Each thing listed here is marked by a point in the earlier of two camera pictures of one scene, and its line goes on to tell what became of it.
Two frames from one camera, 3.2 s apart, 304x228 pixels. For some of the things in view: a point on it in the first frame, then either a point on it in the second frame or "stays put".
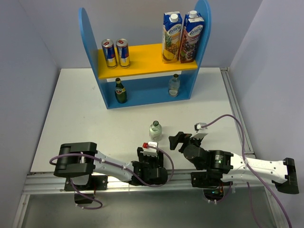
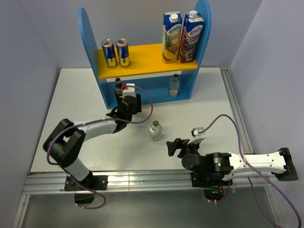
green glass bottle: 120,91 stays put
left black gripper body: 149,161 to 137,108
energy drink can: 108,46 stays put
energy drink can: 122,45 stays put
